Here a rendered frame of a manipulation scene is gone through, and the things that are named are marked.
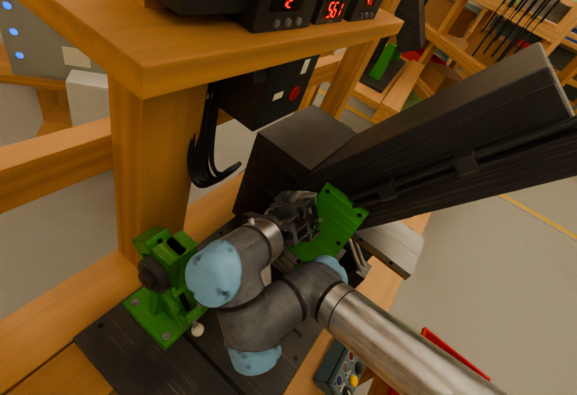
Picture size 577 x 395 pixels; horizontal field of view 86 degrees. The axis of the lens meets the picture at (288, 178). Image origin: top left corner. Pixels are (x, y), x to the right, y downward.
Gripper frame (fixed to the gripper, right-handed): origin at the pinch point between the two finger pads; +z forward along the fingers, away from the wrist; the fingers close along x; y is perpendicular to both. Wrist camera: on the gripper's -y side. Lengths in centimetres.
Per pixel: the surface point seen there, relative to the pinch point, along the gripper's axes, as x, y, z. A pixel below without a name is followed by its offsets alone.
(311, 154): 9.8, -1.7, 12.8
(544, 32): 50, 95, 238
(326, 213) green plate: -3.3, 3.9, 2.5
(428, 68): 56, 13, 325
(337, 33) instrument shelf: 33.2, 14.2, 1.7
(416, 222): -31, 13, 73
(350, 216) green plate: -4.5, 9.4, 2.6
